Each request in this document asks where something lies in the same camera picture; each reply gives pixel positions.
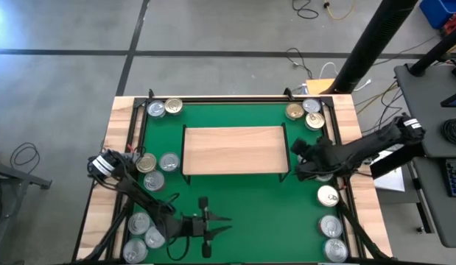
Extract small wooden box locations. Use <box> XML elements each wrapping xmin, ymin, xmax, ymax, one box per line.
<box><xmin>305</xmin><ymin>78</ymin><xmax>337</xmax><ymax>96</ymax></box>

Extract white paper sheet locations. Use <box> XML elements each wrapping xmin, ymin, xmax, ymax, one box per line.
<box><xmin>373</xmin><ymin>152</ymin><xmax>406</xmax><ymax>193</ymax></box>

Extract silver lid red label can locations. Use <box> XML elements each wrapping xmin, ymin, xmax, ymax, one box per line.
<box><xmin>143</xmin><ymin>170</ymin><xmax>166</xmax><ymax>193</ymax></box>

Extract black keyboard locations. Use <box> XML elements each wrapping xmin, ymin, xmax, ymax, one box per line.
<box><xmin>444</xmin><ymin>158</ymin><xmax>456</xmax><ymax>198</ymax></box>

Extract red object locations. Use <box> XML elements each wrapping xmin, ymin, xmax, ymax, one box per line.
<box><xmin>441</xmin><ymin>16</ymin><xmax>456</xmax><ymax>38</ymax></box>

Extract grey desk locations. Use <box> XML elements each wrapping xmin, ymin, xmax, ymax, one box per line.
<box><xmin>393</xmin><ymin>63</ymin><xmax>456</xmax><ymax>248</ymax></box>

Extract gold lid tin can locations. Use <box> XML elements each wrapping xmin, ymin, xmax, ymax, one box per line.
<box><xmin>164</xmin><ymin>96</ymin><xmax>184</xmax><ymax>116</ymax></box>

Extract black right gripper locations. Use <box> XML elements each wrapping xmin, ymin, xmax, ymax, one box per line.
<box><xmin>290</xmin><ymin>138</ymin><xmax>335</xmax><ymax>181</ymax></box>

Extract coiled black cable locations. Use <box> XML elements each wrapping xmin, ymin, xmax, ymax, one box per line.
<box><xmin>441</xmin><ymin>117</ymin><xmax>456</xmax><ymax>148</ymax></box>

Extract white lid tin can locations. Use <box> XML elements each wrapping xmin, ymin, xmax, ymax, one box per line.
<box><xmin>317</xmin><ymin>184</ymin><xmax>340</xmax><ymax>208</ymax></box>

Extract gold-rim can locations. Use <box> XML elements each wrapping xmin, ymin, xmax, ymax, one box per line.
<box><xmin>146</xmin><ymin>99</ymin><xmax>166</xmax><ymax>119</ymax></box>

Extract silver lid blue label can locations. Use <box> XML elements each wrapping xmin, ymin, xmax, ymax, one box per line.
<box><xmin>158</xmin><ymin>152</ymin><xmax>181</xmax><ymax>173</ymax></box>

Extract white floor cable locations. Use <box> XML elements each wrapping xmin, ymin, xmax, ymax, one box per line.
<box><xmin>318</xmin><ymin>61</ymin><xmax>372</xmax><ymax>92</ymax></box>

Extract black corrugated column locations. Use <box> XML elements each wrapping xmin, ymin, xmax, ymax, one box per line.
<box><xmin>330</xmin><ymin>0</ymin><xmax>419</xmax><ymax>95</ymax></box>

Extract silver lid white label can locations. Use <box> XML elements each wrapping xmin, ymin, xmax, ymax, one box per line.
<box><xmin>302</xmin><ymin>97</ymin><xmax>322</xmax><ymax>114</ymax></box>

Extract black metal table frame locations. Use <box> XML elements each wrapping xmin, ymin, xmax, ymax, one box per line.
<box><xmin>71</xmin><ymin>93</ymin><xmax>396</xmax><ymax>265</ymax></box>

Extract green table mat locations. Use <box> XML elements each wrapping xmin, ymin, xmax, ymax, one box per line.
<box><xmin>133</xmin><ymin>102</ymin><xmax>348</xmax><ymax>264</ymax></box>

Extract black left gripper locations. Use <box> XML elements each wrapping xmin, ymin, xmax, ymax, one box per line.
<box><xmin>181</xmin><ymin>197</ymin><xmax>233</xmax><ymax>258</ymax></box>

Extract black floor cable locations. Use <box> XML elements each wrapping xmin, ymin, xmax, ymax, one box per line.
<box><xmin>292</xmin><ymin>0</ymin><xmax>320</xmax><ymax>20</ymax></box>
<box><xmin>354</xmin><ymin>79</ymin><xmax>407</xmax><ymax>135</ymax></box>
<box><xmin>285</xmin><ymin>46</ymin><xmax>314</xmax><ymax>80</ymax></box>
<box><xmin>9</xmin><ymin>141</ymin><xmax>41</xmax><ymax>171</ymax></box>

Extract black slanted pole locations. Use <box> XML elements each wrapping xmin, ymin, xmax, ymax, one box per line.
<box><xmin>410</xmin><ymin>32</ymin><xmax>456</xmax><ymax>77</ymax></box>

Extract wooden shelf black metal legs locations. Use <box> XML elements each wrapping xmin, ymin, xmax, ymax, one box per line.
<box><xmin>180</xmin><ymin>123</ymin><xmax>292</xmax><ymax>185</ymax></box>

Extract grey metal stand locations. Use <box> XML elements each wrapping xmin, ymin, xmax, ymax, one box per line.
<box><xmin>0</xmin><ymin>149</ymin><xmax>54</xmax><ymax>265</ymax></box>

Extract gold lid green label can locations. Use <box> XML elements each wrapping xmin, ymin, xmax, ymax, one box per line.
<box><xmin>285</xmin><ymin>102</ymin><xmax>305</xmax><ymax>121</ymax></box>

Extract yellow floor cable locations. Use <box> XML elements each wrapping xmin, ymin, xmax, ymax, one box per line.
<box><xmin>323</xmin><ymin>0</ymin><xmax>357</xmax><ymax>21</ymax></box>

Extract black desk support bar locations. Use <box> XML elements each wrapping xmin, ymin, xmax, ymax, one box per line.
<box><xmin>369</xmin><ymin>144</ymin><xmax>427</xmax><ymax>180</ymax></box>

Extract gold lid blue label can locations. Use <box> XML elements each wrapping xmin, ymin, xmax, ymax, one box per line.
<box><xmin>135</xmin><ymin>152</ymin><xmax>158</xmax><ymax>174</ymax></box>
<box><xmin>304</xmin><ymin>112</ymin><xmax>326</xmax><ymax>132</ymax></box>

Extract blue plastic bin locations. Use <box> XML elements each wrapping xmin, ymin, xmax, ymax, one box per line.
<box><xmin>418</xmin><ymin>0</ymin><xmax>456</xmax><ymax>30</ymax></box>

